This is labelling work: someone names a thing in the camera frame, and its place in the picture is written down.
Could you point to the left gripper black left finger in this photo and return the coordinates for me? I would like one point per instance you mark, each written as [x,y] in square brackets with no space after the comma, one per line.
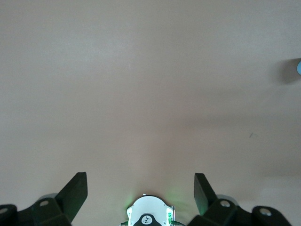
[70,200]

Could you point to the blue cup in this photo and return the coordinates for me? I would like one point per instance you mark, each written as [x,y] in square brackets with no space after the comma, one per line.
[299,67]

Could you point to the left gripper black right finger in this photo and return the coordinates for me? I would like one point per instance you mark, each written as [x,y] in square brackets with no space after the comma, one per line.
[204,200]

